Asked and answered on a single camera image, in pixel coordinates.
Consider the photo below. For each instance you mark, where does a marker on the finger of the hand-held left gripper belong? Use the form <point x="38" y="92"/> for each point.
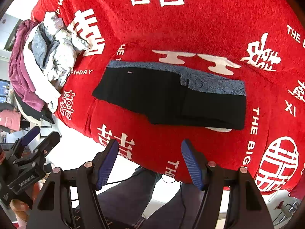
<point x="31" y="134"/>
<point x="48" y="143"/>

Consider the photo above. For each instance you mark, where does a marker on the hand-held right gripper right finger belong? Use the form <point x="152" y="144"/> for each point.
<point x="193" y="164"/>

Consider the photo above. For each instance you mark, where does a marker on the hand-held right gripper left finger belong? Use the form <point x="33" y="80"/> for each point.
<point x="107" y="167"/>

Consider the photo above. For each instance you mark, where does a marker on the black pants with blue waistband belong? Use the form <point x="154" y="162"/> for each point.
<point x="154" y="95"/>

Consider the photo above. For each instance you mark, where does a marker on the person's left hand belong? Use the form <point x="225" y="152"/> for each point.
<point x="21" y="211"/>

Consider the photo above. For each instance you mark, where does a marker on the black garment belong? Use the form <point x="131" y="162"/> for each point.
<point x="35" y="116"/>

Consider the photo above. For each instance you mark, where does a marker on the pink cloth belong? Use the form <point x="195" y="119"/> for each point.
<point x="9" y="120"/>

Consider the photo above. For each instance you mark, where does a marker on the person's left leg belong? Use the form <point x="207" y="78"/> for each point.
<point x="124" y="195"/>

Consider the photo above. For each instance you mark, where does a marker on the person's leg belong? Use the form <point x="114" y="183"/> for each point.
<point x="124" y="195"/>
<point x="171" y="207"/>

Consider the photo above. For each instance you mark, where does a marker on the person's right leg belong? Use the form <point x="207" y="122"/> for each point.
<point x="171" y="207"/>

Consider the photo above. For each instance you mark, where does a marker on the maroon garment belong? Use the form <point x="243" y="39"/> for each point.
<point x="21" y="76"/>

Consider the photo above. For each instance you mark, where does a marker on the white garment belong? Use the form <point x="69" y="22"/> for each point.
<point x="33" y="64"/>

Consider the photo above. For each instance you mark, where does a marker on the pale floral quilted garment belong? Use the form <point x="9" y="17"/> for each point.
<point x="62" y="59"/>

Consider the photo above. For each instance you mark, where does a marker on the grey fleece garment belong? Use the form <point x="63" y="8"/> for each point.
<point x="40" y="45"/>

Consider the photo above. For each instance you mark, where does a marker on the dark red cloth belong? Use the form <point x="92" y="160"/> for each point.
<point x="297" y="193"/>

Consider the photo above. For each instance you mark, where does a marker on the large red printed blanket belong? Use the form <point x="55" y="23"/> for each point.
<point x="190" y="28"/>

